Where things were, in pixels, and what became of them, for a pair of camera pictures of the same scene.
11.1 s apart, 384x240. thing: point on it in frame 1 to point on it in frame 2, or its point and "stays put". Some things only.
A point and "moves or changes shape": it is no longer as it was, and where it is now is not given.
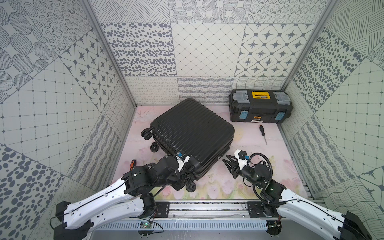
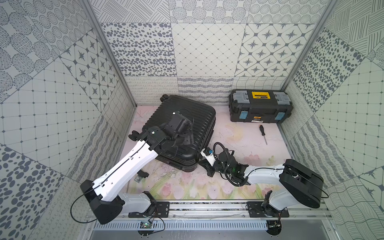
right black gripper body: (244, 172) to (216, 168)
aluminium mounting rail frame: (210, 215) stays put
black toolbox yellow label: (263, 106) stays put
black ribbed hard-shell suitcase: (191, 127) moves or changes shape
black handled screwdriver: (262, 132) stays put
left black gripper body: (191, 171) to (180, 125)
